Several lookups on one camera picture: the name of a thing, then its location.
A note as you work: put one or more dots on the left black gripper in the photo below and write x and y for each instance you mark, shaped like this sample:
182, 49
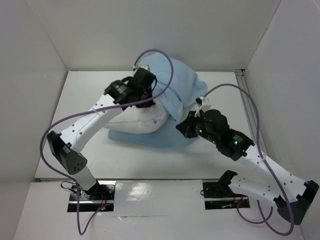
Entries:
145, 104

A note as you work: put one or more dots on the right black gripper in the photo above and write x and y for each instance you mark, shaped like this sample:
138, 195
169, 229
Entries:
186, 128

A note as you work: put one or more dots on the white pillow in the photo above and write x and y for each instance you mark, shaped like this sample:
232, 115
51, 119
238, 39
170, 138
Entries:
135, 120

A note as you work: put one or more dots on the blue green pillowcase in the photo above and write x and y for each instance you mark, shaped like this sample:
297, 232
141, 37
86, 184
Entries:
181, 86

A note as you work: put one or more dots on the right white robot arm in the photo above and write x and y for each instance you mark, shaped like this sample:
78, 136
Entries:
290, 195

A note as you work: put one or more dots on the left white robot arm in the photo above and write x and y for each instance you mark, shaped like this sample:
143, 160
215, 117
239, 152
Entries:
66, 146

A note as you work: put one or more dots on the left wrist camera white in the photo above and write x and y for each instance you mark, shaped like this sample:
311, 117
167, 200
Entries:
144, 66

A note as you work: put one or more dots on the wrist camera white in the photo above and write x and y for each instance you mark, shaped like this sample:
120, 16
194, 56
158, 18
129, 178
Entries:
144, 66
203, 105

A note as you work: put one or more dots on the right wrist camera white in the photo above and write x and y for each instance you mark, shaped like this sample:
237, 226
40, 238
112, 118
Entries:
203, 105

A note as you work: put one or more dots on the aluminium rail frame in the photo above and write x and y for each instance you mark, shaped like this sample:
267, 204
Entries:
247, 103

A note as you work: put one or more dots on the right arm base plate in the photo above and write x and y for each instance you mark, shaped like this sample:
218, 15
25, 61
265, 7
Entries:
220, 197

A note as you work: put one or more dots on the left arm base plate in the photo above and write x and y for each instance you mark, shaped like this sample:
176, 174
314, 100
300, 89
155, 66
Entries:
103, 199

